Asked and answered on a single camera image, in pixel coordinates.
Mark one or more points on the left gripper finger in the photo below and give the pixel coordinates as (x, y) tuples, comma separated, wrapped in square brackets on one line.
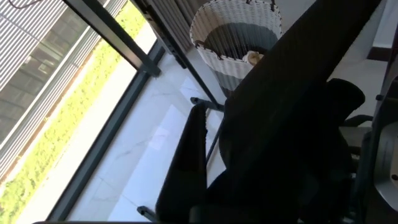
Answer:
[(186, 174)]

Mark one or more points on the black garment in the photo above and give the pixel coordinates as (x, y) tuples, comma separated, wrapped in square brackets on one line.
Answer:
[(280, 124)]

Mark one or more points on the cream printed garment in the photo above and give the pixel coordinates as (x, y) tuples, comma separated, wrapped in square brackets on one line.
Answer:
[(253, 57)]

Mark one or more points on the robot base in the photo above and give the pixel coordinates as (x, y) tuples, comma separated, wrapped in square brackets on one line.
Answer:
[(385, 161)]

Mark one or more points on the black clothes rack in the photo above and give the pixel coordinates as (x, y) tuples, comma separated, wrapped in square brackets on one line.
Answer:
[(169, 43)]

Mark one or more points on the white laundry basket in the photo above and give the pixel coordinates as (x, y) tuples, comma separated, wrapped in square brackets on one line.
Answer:
[(224, 9)]

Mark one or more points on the brown curtain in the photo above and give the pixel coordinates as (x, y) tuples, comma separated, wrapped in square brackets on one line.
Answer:
[(183, 18)]

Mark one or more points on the window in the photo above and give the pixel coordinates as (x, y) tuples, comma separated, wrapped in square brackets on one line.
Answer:
[(46, 77)]

